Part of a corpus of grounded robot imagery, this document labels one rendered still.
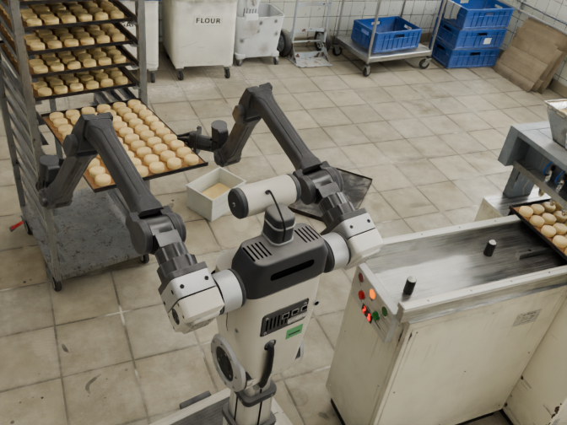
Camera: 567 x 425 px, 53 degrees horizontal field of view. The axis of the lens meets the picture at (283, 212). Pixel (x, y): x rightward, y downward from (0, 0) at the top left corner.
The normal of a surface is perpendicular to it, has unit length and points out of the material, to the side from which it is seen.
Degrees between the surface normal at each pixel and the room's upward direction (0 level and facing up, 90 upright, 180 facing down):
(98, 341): 0
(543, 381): 90
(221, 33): 91
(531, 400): 90
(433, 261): 0
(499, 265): 0
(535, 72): 67
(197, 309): 30
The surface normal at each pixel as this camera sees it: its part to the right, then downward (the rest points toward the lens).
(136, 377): 0.11, -0.79
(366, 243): 0.37, -0.41
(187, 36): 0.29, 0.62
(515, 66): -0.80, -0.19
